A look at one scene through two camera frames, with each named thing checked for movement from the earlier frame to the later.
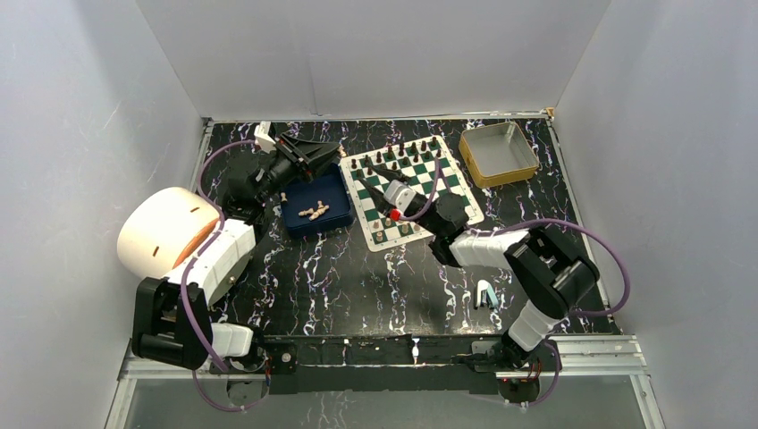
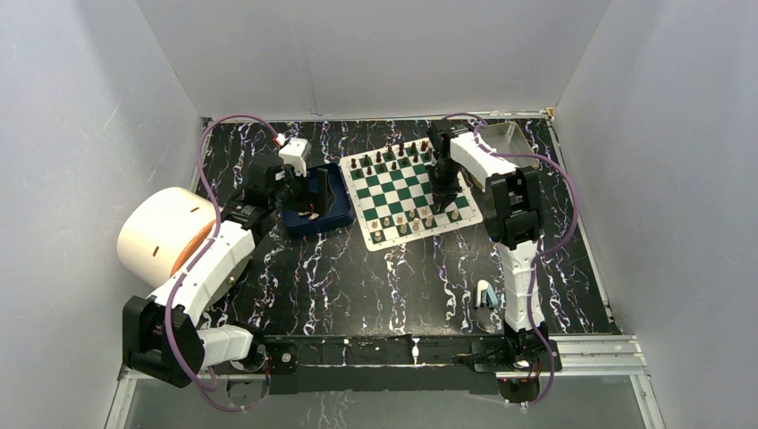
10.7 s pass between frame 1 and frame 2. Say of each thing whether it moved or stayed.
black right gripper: moved
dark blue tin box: stayed
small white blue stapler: stayed
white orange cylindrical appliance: stayed
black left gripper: moved
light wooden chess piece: stayed
